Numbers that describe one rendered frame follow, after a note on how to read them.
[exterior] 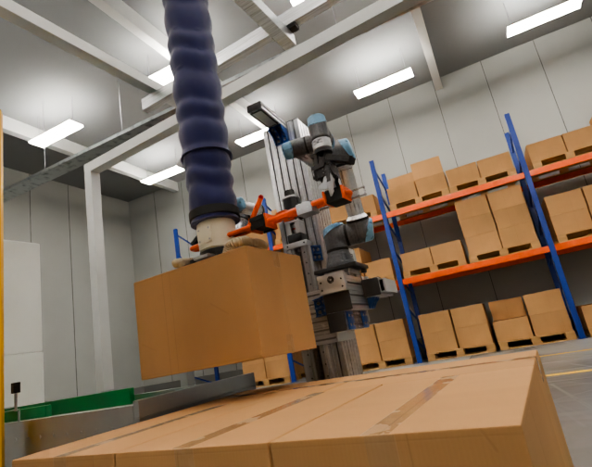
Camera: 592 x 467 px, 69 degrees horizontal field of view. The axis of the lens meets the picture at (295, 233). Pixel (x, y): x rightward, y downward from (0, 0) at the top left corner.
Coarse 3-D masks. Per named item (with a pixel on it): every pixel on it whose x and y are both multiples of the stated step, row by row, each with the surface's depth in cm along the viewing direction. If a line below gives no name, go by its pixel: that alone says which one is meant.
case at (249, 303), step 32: (224, 256) 160; (256, 256) 160; (288, 256) 181; (160, 288) 174; (192, 288) 166; (224, 288) 158; (256, 288) 154; (288, 288) 173; (160, 320) 172; (192, 320) 163; (224, 320) 156; (256, 320) 149; (288, 320) 166; (160, 352) 169; (192, 352) 161; (224, 352) 154; (256, 352) 147; (288, 352) 160
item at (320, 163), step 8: (320, 152) 167; (328, 152) 168; (320, 160) 168; (328, 160) 164; (312, 168) 166; (320, 168) 165; (336, 168) 168; (312, 176) 166; (320, 176) 164; (336, 176) 166
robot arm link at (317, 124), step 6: (312, 114) 170; (318, 114) 169; (312, 120) 169; (318, 120) 168; (324, 120) 169; (312, 126) 169; (318, 126) 168; (324, 126) 169; (312, 132) 168; (318, 132) 167; (324, 132) 168; (312, 138) 168
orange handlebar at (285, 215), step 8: (352, 192) 160; (320, 200) 162; (272, 216) 173; (280, 216) 171; (288, 216) 171; (296, 216) 173; (232, 232) 183; (240, 232) 181; (248, 232) 184; (192, 248) 194
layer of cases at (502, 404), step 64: (320, 384) 160; (384, 384) 125; (448, 384) 101; (512, 384) 86; (64, 448) 112; (128, 448) 93; (192, 448) 81; (256, 448) 74; (320, 448) 68; (384, 448) 63; (448, 448) 59; (512, 448) 55
